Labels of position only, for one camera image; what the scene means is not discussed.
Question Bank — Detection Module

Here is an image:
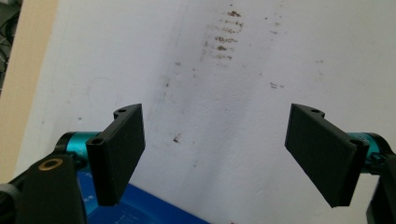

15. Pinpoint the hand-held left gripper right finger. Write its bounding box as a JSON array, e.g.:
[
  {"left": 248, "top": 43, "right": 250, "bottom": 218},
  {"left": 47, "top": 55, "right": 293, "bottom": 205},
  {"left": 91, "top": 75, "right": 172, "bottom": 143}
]
[{"left": 284, "top": 103, "right": 371, "bottom": 209}]

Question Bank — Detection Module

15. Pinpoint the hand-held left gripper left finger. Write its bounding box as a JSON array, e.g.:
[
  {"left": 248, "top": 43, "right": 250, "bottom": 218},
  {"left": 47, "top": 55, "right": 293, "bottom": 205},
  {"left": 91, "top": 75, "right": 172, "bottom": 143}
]
[{"left": 86, "top": 103, "right": 147, "bottom": 207}]

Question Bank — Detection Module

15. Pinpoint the blue cardboard box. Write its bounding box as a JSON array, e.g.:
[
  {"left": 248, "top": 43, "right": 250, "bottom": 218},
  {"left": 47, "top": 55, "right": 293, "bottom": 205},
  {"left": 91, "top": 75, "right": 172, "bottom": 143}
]
[{"left": 77, "top": 169, "right": 210, "bottom": 224}]

